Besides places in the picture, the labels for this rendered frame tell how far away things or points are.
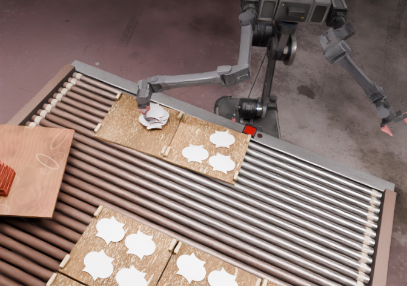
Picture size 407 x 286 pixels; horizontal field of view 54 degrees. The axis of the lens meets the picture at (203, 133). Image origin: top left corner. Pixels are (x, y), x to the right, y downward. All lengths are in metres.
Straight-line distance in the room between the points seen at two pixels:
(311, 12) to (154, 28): 2.39
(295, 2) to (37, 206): 1.68
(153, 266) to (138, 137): 0.73
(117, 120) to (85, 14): 2.51
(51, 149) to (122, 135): 0.39
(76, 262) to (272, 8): 1.64
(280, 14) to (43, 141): 1.45
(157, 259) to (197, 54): 2.70
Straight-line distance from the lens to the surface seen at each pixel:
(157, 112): 2.23
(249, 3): 2.29
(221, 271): 1.90
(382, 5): 5.80
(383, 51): 5.02
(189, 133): 2.28
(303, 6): 2.38
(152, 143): 2.22
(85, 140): 2.29
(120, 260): 1.91
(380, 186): 2.45
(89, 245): 1.96
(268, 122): 3.37
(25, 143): 2.18
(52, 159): 2.09
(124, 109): 2.38
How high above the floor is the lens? 2.72
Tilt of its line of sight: 51 degrees down
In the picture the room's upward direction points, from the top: 10 degrees clockwise
